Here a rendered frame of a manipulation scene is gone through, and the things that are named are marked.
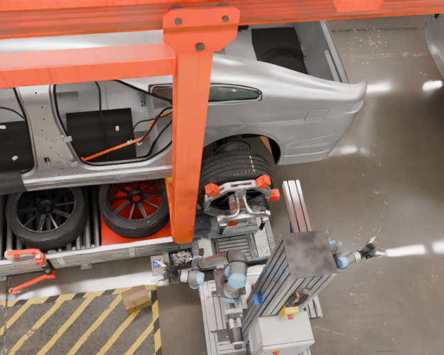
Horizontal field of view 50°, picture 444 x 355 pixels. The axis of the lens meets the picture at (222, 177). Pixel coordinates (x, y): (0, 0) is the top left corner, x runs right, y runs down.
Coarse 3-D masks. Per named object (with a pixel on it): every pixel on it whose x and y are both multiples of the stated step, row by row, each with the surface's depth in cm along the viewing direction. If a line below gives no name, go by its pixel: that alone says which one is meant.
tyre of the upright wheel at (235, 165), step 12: (216, 156) 378; (228, 156) 377; (240, 156) 376; (252, 156) 381; (264, 156) 395; (204, 168) 381; (216, 168) 374; (228, 168) 371; (240, 168) 372; (252, 168) 375; (264, 168) 383; (204, 180) 378; (216, 180) 371; (228, 180) 373; (204, 192) 383
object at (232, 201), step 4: (232, 196) 391; (232, 200) 388; (240, 200) 387; (232, 204) 387; (240, 204) 385; (244, 204) 386; (232, 208) 386; (236, 208) 384; (240, 208) 383; (244, 208) 384; (232, 212) 386; (240, 212) 382; (244, 212) 383; (236, 220) 387; (240, 220) 389; (244, 220) 390
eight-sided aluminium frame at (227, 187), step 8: (224, 184) 371; (232, 184) 370; (240, 184) 373; (248, 184) 375; (256, 184) 373; (224, 192) 372; (264, 192) 384; (208, 200) 377; (208, 208) 392; (216, 208) 408; (256, 208) 410; (216, 216) 409
